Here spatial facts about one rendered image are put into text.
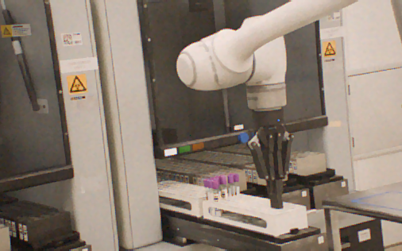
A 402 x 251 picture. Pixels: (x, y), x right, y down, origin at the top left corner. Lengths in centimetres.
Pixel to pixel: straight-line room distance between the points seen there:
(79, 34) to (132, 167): 38
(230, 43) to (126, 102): 53
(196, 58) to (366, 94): 261
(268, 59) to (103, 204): 62
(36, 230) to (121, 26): 56
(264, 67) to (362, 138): 246
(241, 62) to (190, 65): 11
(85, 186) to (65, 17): 42
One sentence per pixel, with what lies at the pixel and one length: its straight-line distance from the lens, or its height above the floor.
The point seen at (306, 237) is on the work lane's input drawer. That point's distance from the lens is 198.
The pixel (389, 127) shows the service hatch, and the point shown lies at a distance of 445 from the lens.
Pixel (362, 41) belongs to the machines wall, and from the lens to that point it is 431.
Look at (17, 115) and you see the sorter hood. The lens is 209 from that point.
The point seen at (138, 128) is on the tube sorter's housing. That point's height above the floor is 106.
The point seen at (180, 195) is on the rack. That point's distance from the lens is 226.
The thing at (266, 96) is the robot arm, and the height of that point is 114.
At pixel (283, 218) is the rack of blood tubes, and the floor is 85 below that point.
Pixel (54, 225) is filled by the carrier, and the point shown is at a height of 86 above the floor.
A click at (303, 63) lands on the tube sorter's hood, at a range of 256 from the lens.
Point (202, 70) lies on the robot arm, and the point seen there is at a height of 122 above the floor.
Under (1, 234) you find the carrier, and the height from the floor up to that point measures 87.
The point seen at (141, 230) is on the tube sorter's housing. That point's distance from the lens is 228.
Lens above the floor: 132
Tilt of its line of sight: 7 degrees down
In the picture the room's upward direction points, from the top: 6 degrees counter-clockwise
